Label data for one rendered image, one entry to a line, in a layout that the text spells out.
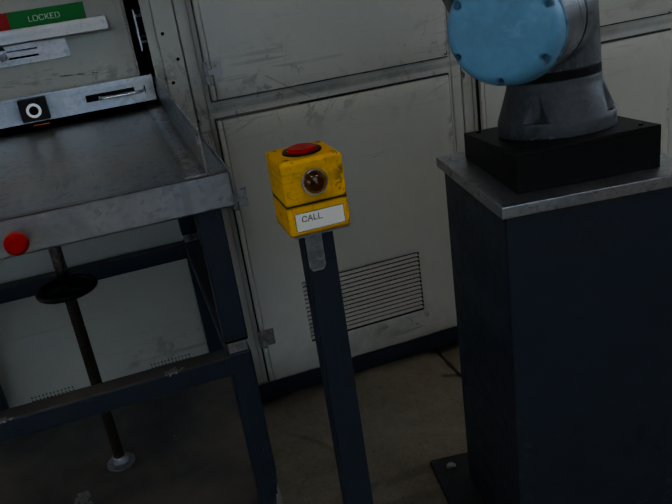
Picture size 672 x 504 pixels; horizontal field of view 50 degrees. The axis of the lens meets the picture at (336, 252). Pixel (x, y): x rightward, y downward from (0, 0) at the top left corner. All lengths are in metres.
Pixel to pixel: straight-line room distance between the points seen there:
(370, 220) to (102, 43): 0.79
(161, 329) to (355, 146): 0.69
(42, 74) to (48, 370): 0.72
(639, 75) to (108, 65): 1.44
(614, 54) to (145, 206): 1.49
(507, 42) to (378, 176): 0.96
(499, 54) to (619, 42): 1.23
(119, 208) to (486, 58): 0.56
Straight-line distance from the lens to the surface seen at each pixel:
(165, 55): 1.74
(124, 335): 1.91
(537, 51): 0.98
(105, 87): 1.77
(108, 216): 1.09
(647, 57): 2.27
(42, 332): 1.90
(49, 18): 1.77
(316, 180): 0.86
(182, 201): 1.09
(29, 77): 1.78
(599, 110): 1.20
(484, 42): 1.00
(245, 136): 1.77
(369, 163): 1.87
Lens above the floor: 1.12
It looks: 22 degrees down
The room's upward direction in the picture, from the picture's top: 9 degrees counter-clockwise
